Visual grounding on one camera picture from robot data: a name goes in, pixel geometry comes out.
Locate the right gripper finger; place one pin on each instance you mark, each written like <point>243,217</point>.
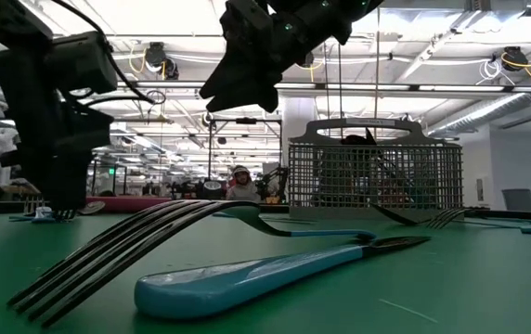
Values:
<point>224,83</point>
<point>263,88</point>

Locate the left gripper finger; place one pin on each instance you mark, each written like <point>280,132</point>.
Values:
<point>63,197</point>

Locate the black background robot arm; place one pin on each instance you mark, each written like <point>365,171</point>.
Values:
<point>275,183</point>

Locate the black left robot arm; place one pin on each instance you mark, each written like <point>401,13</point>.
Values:
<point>10,37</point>

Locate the pink round plate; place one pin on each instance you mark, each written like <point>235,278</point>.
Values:
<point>126,204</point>

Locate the person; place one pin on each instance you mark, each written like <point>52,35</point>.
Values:
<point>243,185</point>

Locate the grey mesh cutlery basket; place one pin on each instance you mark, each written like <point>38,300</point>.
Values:
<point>321,176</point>

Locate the black background rig frame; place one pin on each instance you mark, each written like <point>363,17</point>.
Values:
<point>247,121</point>

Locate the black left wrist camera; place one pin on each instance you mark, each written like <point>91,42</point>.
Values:
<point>80,62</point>

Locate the silver ventilation duct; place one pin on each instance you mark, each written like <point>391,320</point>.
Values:
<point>488,109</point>

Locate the white wall box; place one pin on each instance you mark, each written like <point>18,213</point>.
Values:
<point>479,190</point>

